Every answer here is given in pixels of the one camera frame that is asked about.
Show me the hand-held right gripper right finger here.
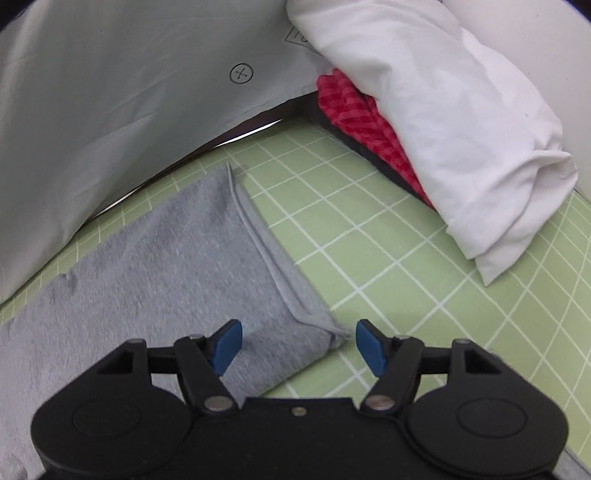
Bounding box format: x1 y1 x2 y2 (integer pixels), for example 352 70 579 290
355 318 502 413

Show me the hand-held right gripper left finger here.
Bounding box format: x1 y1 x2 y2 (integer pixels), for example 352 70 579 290
95 318 244 414

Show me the green grid mat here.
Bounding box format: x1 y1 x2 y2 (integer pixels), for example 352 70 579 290
0 117 591 463

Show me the red striped garment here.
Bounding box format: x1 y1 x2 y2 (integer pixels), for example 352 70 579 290
315 68 437 211

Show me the white garment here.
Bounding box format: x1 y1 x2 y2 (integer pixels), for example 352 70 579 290
286 0 581 287

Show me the grey printed sheet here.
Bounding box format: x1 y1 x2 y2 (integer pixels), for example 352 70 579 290
0 0 334 304

